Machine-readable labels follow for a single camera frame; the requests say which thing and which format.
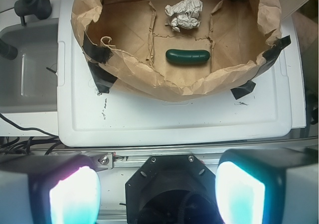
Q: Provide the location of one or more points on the green plastic pickle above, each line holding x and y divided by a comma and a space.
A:
187, 57

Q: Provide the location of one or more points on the crumpled white paper ball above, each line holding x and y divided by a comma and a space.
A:
184, 15

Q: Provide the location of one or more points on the black tape strip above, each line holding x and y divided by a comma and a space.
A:
95, 52
273, 53
103, 80
243, 90

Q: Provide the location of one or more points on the grey plastic tub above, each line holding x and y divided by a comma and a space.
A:
28, 83

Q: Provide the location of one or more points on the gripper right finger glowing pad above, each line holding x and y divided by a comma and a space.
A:
268, 186

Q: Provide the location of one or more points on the black clamp knob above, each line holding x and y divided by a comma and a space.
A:
42, 9

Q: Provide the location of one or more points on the aluminium frame rail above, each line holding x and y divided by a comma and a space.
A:
154, 156

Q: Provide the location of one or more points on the brown paper bag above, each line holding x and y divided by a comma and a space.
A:
235, 32

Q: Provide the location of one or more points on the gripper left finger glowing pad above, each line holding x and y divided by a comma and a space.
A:
48, 189

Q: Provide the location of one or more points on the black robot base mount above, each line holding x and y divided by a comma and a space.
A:
172, 196

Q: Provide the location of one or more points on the black tube end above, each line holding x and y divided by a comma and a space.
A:
8, 51

